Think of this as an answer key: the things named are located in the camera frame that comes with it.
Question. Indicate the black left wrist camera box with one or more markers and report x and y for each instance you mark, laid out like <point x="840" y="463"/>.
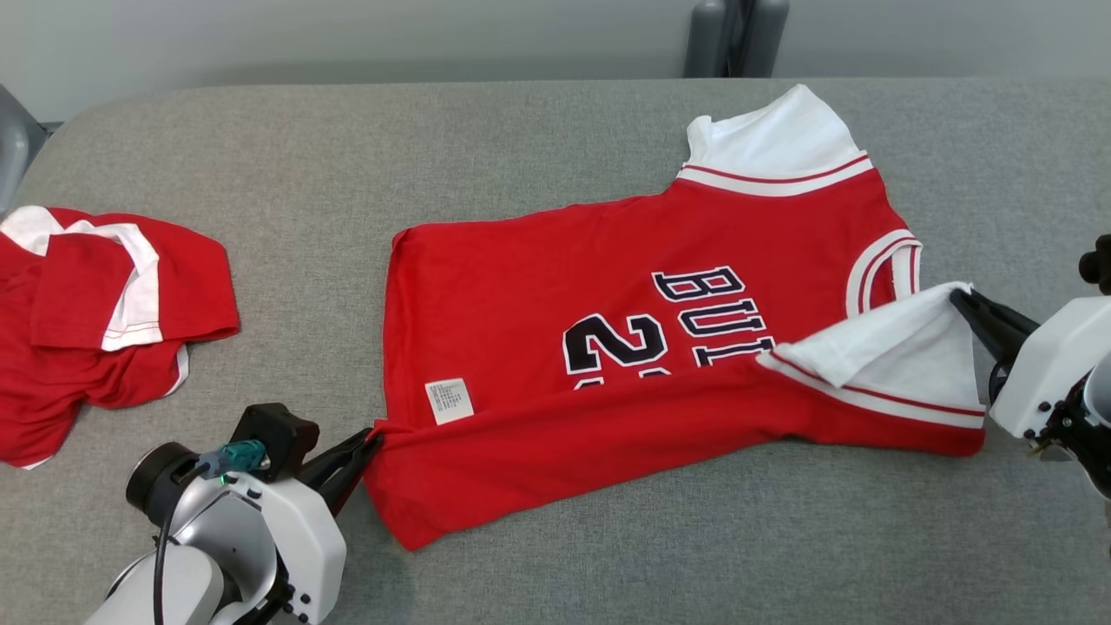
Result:
<point x="273" y="434"/>

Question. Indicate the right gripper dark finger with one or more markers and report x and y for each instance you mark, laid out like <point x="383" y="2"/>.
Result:
<point x="998" y="314"/>
<point x="998" y="340"/>

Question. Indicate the red white shorts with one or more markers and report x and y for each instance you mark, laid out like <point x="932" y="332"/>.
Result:
<point x="78" y="347"/>

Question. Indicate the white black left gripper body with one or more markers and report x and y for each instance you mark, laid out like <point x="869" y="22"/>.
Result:
<point x="304" y="547"/>

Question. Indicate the grey metal post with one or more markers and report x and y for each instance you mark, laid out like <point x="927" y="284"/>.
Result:
<point x="738" y="35"/>

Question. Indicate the red white basketball jersey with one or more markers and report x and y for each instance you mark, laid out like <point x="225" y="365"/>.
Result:
<point x="521" y="304"/>

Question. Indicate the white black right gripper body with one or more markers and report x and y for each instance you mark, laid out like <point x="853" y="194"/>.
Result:
<point x="1055" y="365"/>

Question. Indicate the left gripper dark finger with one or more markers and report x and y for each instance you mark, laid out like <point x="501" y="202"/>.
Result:
<point x="334" y="462"/>
<point x="343" y="490"/>

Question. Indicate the grey fabric sofa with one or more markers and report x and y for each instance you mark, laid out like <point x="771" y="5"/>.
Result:
<point x="555" y="148"/>

